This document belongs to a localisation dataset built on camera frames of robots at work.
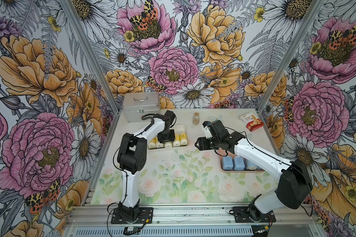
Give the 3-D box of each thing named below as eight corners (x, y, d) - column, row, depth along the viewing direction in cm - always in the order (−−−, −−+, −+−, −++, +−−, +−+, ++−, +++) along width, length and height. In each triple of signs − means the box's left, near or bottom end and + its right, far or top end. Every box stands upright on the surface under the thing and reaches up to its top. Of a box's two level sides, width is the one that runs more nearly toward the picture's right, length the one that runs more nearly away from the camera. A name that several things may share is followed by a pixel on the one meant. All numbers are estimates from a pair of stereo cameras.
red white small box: (250, 132, 110) (253, 128, 107) (237, 119, 118) (239, 116, 114) (261, 126, 114) (264, 122, 110) (248, 115, 121) (250, 111, 118)
